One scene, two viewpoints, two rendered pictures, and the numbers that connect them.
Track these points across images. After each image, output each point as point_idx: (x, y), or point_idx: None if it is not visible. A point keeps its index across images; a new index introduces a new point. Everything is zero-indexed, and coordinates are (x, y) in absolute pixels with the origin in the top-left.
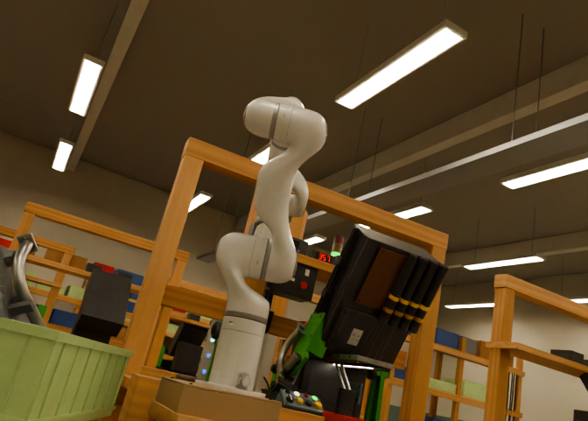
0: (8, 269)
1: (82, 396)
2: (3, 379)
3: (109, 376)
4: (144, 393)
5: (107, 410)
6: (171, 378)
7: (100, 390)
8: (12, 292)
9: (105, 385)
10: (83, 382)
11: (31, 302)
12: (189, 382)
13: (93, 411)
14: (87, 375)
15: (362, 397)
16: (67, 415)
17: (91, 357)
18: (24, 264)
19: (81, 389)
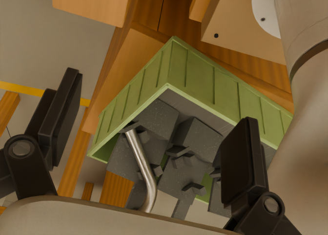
0: (133, 205)
1: (268, 111)
2: None
3: (220, 92)
4: (129, 2)
5: (201, 56)
6: (233, 45)
7: (240, 94)
8: (136, 182)
9: (225, 89)
10: (276, 123)
11: (161, 174)
12: (239, 20)
13: (239, 81)
14: (274, 125)
15: None
16: (284, 112)
17: (279, 138)
18: (146, 209)
19: (274, 118)
